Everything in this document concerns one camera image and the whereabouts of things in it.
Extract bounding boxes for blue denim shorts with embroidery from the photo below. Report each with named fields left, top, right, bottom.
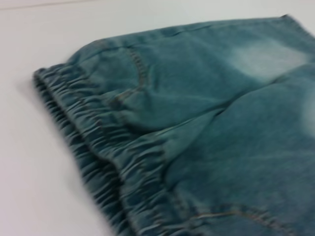
left=31, top=14, right=315, bottom=236

